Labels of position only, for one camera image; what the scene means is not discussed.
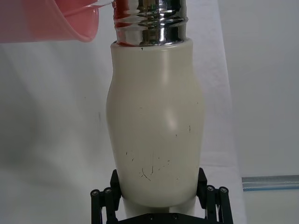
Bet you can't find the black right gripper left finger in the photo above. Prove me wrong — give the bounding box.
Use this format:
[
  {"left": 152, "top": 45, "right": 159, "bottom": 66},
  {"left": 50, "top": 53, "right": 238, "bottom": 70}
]
[{"left": 90, "top": 169, "right": 122, "bottom": 224}]

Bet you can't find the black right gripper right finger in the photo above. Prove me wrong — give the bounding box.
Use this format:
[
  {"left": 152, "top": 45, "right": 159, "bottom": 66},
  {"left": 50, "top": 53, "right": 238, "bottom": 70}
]
[{"left": 197, "top": 167, "right": 232, "bottom": 224}]

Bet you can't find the cream vacuum bottle steel neck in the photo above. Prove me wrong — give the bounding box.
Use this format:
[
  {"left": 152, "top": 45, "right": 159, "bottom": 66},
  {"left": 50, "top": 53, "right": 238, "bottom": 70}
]
[{"left": 105, "top": 0, "right": 206, "bottom": 218}]

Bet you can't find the pink plastic cup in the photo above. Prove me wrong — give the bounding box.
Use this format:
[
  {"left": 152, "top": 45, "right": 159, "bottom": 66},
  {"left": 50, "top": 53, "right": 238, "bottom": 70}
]
[{"left": 0, "top": 0, "right": 117, "bottom": 44}]

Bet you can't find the white table cloth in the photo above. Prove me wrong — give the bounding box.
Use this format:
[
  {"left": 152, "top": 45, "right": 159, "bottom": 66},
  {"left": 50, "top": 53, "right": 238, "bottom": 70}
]
[{"left": 0, "top": 39, "right": 124, "bottom": 224}]

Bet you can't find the white curtain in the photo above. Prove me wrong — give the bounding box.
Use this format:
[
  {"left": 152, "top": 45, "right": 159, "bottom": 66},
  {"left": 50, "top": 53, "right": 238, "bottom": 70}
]
[{"left": 184, "top": 0, "right": 244, "bottom": 224}]

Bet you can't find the grey striped post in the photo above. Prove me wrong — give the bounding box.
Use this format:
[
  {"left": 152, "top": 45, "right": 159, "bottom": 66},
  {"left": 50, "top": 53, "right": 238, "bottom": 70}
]
[{"left": 241, "top": 175, "right": 299, "bottom": 193}]

